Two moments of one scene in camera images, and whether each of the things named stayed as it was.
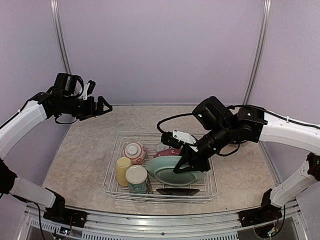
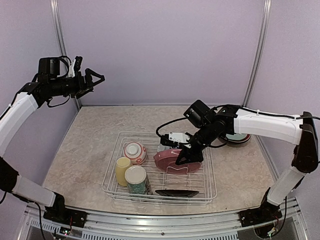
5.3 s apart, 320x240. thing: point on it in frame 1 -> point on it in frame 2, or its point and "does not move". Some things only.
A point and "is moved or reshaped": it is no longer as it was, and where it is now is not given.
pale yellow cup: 122,164 does not move
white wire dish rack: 141,167 does not move
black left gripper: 91,111 -> 81,86
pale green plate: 161,168 is moved or reshaped
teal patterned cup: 138,180 does not move
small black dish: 177,191 does not move
